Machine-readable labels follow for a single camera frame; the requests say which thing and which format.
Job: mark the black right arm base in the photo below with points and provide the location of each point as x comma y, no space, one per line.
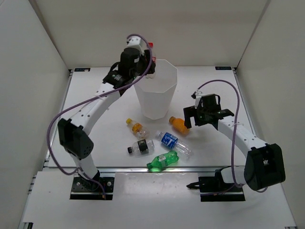
214,189

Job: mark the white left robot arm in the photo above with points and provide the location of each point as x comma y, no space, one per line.
74,132

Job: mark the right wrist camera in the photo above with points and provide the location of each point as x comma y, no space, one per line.
197,96

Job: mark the clear bottle yellow cap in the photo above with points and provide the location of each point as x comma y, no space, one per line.
137,129

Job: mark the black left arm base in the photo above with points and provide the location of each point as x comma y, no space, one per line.
82,189

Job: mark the right table corner label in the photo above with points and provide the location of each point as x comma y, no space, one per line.
223,68

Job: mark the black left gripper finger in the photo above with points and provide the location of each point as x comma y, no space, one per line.
148,60
152,68

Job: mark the clear bottle red label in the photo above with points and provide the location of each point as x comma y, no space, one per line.
150,76

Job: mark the table corner label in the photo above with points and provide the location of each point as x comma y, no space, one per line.
223,68
82,69

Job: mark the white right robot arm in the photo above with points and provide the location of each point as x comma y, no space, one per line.
264,164

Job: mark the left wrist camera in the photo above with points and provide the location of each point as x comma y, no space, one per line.
136,42

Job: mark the green plastic bottle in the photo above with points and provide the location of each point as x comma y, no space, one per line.
164,160

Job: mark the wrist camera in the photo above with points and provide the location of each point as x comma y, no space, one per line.
197,96
136,42

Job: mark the white octagonal plastic bin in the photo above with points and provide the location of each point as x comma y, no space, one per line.
155,95

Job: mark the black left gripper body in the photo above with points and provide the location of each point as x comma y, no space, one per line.
138,70

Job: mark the clear bottle black label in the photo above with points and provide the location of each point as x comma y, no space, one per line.
141,148

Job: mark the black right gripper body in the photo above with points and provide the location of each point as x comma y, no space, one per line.
201,115

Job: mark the clear bottle blue label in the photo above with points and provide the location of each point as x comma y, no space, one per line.
173,143

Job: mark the left table corner label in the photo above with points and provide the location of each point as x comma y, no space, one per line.
82,69

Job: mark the orange juice bottle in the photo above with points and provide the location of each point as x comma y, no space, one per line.
178,125

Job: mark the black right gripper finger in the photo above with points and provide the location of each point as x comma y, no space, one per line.
189,112
187,121

